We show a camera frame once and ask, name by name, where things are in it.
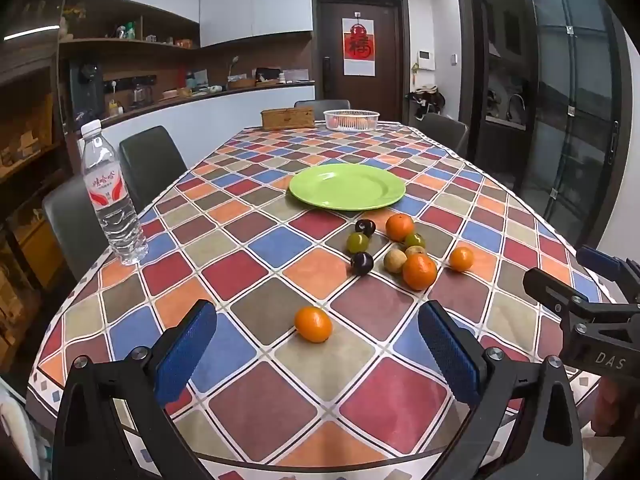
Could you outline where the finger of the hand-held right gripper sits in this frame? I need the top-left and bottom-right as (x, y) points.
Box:
(579, 245), (640, 304)
(522, 267), (640, 322)

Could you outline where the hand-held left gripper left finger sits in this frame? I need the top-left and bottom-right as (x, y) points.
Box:
(52, 299), (221, 480)

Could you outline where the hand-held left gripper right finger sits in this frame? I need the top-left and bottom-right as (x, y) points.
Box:
(418, 301), (584, 480)

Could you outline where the orange mandarin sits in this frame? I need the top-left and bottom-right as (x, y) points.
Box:
(448, 246), (475, 273)
(385, 213), (416, 242)
(294, 306), (334, 344)
(402, 253), (438, 292)

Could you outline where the green plate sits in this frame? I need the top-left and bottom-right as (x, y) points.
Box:
(288, 163), (407, 212)

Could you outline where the person's right hand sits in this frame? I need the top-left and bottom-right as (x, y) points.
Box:
(594, 375), (628, 436)

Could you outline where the colourful checked tablecloth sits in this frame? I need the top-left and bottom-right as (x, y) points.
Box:
(27, 121), (618, 480)

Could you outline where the clear plastic water bottle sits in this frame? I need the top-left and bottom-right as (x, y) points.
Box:
(80, 120), (149, 267)

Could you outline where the glass sliding door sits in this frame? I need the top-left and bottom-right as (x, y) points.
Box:
(520, 0), (626, 221)

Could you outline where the pile of bags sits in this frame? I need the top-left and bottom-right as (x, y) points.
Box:
(407, 86), (446, 121)

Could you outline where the white curved counter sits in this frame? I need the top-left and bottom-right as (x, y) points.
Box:
(75, 80), (317, 161)

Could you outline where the woven brown box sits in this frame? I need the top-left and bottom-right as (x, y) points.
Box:
(260, 107), (316, 129)

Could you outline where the pile of oranges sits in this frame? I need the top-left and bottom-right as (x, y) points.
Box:
(330, 114), (373, 130)

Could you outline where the white plastic basket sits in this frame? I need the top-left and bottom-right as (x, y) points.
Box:
(323, 109), (381, 132)

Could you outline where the black coffee machine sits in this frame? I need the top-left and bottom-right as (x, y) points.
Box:
(69, 57), (106, 116)

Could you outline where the dark brown door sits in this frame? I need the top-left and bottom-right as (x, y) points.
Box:
(312, 0), (411, 123)

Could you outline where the white upper cabinet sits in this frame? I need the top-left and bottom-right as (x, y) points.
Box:
(199, 0), (313, 50)

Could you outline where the red and white wall calendar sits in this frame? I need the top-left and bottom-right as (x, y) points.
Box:
(342, 17), (376, 77)

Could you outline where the wooden wall shelf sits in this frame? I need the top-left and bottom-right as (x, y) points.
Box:
(57, 0), (201, 61)

